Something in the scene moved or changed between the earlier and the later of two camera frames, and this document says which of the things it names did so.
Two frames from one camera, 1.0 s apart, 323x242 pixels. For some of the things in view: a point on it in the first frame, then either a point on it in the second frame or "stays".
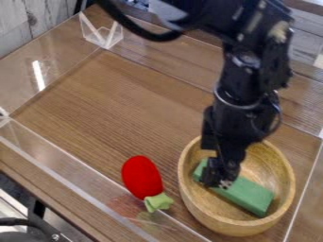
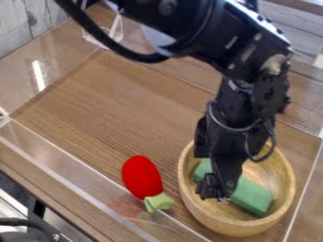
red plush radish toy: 143,180 stays
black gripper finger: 213,172 to 207,186
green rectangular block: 243,194 stays
